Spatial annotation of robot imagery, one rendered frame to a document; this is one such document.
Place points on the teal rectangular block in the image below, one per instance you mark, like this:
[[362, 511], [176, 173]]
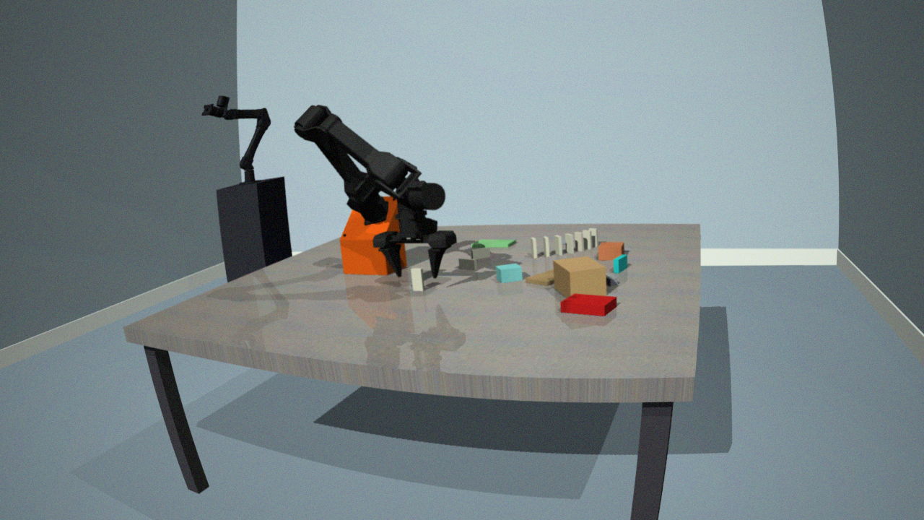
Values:
[[509, 273], [620, 263]]

